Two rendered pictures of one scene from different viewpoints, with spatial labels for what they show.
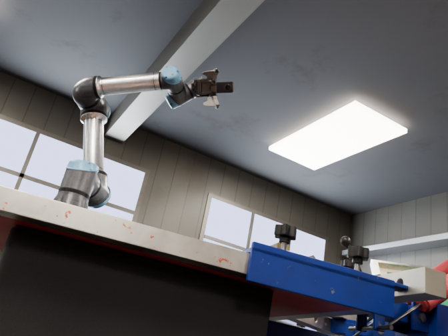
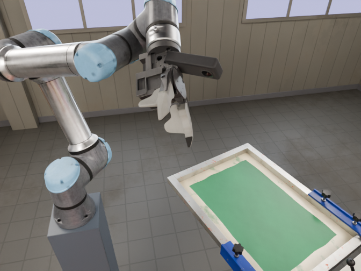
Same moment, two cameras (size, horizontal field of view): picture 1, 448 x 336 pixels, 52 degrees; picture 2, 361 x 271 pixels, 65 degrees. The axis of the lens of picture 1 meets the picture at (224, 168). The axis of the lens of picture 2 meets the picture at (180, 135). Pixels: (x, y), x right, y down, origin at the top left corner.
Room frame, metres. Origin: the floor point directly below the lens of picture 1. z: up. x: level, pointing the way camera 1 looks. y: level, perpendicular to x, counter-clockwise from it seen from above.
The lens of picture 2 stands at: (1.09, -0.02, 2.08)
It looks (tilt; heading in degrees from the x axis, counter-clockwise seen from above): 36 degrees down; 14
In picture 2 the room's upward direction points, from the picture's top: straight up
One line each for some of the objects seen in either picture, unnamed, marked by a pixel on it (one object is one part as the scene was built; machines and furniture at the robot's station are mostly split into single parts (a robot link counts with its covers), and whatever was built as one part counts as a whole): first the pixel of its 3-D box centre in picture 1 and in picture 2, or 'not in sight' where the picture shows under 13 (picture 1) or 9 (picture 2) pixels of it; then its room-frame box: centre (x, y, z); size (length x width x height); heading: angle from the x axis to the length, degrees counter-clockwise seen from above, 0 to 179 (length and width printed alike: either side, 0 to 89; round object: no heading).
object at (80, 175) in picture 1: (81, 177); (66, 180); (1.68, 0.53, 1.37); 0.13 x 0.12 x 0.14; 169
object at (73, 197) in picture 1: (70, 205); (72, 204); (1.68, 0.54, 1.25); 0.15 x 0.15 x 0.10
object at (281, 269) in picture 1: (319, 282); not in sight; (0.85, -0.21, 0.97); 0.30 x 0.05 x 0.07; 105
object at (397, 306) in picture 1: (373, 306); not in sight; (1.21, -0.45, 1.02); 0.17 x 0.06 x 0.05; 105
